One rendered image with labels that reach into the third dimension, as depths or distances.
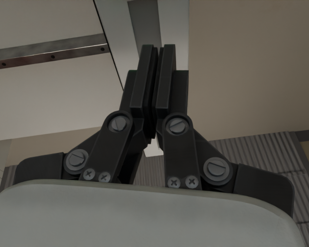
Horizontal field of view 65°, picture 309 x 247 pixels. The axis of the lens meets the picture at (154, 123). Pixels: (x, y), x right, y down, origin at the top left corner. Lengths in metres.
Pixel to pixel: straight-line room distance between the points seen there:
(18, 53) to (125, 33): 0.25
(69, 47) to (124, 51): 0.17
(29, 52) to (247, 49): 1.45
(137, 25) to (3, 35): 0.28
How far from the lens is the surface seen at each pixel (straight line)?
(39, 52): 0.48
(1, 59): 0.51
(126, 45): 0.30
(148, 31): 0.29
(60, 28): 0.47
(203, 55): 1.66
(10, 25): 0.49
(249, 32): 1.66
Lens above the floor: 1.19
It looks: 33 degrees down
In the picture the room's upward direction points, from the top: 174 degrees clockwise
